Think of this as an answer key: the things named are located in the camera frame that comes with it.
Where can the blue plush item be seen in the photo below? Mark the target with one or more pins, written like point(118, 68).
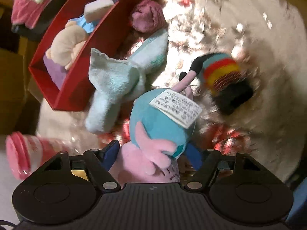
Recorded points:
point(87, 25)

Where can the purple soft block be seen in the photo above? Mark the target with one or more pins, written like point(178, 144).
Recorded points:
point(56, 73)

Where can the red rectangular box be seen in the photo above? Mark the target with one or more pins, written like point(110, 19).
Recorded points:
point(72, 86)

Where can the light blue plush elephant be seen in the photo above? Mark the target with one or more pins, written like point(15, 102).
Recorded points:
point(112, 81)

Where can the beige bear plush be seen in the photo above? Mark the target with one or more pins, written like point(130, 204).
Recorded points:
point(67, 43)

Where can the pig plush teal dress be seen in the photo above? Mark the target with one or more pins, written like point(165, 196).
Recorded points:
point(156, 122)

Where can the rainbow striped black plush toy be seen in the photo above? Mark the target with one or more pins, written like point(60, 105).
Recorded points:
point(223, 74)

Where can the wooden desk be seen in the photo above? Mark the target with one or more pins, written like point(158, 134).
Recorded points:
point(12, 88)

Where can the pink lidded jar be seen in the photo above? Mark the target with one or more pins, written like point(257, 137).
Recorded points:
point(21, 153)

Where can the maroon fuzzy plush ball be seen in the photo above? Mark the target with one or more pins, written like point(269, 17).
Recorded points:
point(148, 15)

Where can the white floral cloth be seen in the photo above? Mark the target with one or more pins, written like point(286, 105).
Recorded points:
point(251, 28)

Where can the pink cartoon quilt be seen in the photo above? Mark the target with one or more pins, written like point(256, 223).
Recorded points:
point(28, 2)

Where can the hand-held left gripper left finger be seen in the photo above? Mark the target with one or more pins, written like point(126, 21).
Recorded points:
point(112, 153)

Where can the white sponge block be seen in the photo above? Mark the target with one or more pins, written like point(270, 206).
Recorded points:
point(98, 8)

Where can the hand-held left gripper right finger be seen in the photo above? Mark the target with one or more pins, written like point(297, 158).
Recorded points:
point(195, 157)

